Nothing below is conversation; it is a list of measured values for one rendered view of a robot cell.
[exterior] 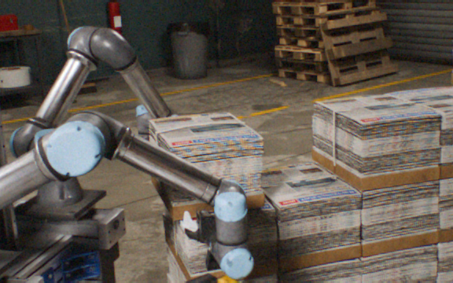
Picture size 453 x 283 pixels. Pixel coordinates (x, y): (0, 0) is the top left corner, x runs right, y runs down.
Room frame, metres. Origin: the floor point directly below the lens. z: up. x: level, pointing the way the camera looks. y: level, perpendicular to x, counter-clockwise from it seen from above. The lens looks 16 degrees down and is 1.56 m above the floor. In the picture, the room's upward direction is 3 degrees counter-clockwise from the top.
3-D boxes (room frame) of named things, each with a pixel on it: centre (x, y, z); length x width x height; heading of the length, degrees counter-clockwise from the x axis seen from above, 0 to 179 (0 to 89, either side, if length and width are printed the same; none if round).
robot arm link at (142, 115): (2.48, 0.30, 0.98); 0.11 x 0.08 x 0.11; 46
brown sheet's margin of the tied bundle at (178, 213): (1.88, 0.05, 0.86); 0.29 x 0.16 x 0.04; 106
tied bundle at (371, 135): (2.16, -0.51, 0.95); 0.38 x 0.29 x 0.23; 16
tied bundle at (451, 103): (2.25, -0.78, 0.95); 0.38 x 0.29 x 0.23; 17
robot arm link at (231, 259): (1.42, 0.00, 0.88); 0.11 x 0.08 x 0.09; 17
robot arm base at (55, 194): (2.04, 0.56, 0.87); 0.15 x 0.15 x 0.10
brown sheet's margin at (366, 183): (2.16, -0.51, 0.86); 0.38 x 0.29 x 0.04; 16
